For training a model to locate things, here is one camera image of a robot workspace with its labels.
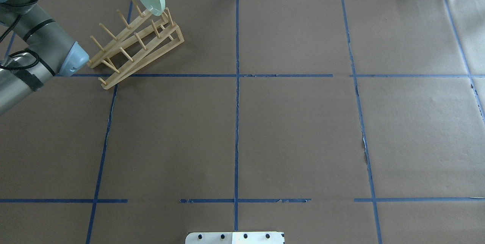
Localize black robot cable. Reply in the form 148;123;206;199
0;0;42;71

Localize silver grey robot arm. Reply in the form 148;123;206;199
0;0;89;114

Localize wooden plate rack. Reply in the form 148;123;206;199
87;0;185;90

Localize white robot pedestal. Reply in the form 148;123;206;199
185;231;285;244

